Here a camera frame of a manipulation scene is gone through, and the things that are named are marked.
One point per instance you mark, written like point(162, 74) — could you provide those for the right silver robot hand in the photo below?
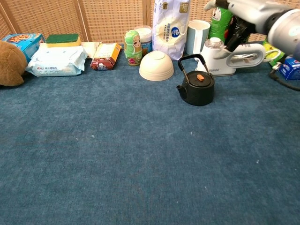
point(253, 11)

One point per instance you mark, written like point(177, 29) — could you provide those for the black teapot lid orange knob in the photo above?
point(194, 80)

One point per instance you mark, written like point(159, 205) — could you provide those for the black cast iron teapot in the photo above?
point(199, 96)

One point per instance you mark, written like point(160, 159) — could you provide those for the jar with white lid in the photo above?
point(145, 35)

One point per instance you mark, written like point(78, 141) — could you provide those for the blue carpet table covering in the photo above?
point(117, 152)

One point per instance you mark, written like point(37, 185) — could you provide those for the dark tea bottle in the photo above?
point(229, 32)

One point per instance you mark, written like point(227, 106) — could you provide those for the green chips can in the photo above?
point(219, 25)

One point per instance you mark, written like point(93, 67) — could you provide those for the yellow green tissue pack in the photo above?
point(276, 57)

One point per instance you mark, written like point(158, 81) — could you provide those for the light blue white mug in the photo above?
point(197, 37)

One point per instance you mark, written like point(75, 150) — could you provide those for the white handheld garment steamer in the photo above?
point(211, 63)

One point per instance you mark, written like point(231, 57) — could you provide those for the blue white toothpaste box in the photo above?
point(290, 70)

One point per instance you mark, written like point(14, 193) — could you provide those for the white paper tissue bag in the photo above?
point(171, 30)

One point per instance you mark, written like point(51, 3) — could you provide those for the cream upturned bowl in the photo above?
point(156, 66)

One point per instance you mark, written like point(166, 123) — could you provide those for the green nesting doll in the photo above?
point(132, 49)

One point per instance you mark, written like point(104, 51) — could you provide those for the rattan folding screen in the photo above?
point(112, 18)

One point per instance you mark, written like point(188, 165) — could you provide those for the orange brown snack box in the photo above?
point(105, 56)

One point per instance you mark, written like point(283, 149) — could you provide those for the white plastic pack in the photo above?
point(91, 48)

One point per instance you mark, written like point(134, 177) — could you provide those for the green yellow sponge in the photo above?
point(62, 39)

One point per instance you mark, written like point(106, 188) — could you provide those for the light blue wet wipes pack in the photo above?
point(56, 61)

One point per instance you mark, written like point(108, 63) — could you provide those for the blue cookie box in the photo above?
point(28, 43)

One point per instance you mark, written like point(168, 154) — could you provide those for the brown plush toy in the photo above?
point(10, 63)

